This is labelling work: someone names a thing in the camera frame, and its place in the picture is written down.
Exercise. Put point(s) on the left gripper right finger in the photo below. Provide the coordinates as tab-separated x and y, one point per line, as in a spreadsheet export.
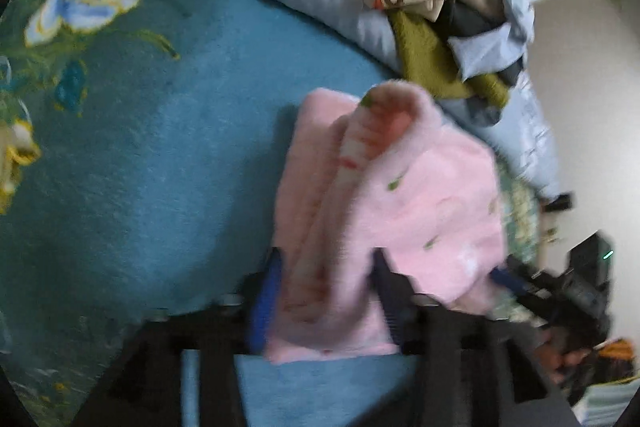
470	370

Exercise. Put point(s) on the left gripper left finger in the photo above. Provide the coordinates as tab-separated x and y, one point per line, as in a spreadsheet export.
145	383

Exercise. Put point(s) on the pink fleece floral garment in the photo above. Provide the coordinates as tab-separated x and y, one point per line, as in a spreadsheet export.
382	171

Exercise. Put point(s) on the teal floral bed blanket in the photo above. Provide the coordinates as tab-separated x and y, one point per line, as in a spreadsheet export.
163	127

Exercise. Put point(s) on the olive green garment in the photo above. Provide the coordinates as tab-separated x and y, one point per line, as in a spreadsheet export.
427	61

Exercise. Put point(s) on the light blue grey garment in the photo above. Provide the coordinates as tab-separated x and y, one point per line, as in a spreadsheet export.
501	51

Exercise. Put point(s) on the black device by wall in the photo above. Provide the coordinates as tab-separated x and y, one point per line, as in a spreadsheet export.
562	203

